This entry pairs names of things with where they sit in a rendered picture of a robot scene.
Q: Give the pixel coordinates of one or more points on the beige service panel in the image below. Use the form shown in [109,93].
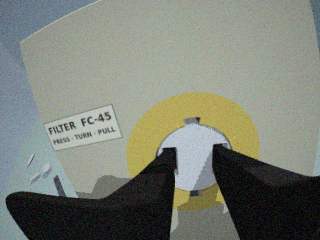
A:
[113,79]

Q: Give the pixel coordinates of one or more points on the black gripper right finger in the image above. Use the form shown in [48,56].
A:
[267,202]

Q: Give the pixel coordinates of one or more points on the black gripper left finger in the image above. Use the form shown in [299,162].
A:
[142,209]

